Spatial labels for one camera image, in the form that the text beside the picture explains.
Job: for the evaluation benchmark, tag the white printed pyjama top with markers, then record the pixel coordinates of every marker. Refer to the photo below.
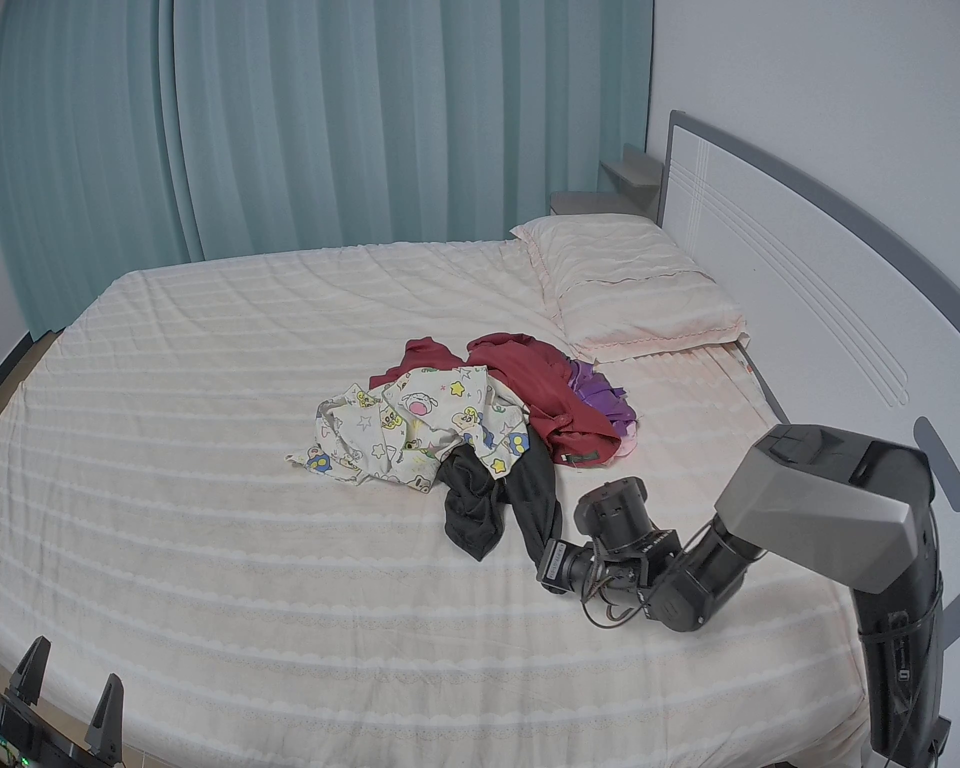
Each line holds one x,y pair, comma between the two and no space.
420,420

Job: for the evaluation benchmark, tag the purple garment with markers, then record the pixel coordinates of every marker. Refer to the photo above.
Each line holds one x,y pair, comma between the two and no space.
600,397

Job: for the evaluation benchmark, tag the grey bedside table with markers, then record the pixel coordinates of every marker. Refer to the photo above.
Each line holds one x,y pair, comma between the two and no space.
634,169

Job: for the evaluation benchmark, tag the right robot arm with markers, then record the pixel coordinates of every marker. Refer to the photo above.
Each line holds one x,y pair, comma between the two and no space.
817,495

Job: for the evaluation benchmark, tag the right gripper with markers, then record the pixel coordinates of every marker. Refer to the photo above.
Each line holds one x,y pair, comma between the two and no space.
574,566

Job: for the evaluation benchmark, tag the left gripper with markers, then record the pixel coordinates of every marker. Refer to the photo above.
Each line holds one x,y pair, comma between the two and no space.
52,733

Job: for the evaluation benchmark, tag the bed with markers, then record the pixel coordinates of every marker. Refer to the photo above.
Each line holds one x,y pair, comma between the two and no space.
225,450

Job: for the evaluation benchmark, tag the black T-shirt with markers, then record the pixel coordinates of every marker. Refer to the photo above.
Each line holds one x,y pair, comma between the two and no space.
469,517

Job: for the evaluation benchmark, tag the dark red garment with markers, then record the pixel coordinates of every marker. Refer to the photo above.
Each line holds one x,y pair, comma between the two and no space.
547,375

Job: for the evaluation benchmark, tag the blue-green curtain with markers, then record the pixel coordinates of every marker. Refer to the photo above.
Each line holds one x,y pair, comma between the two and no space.
412,112
82,150

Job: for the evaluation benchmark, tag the cream pillow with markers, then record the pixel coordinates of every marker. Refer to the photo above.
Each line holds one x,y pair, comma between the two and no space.
637,285

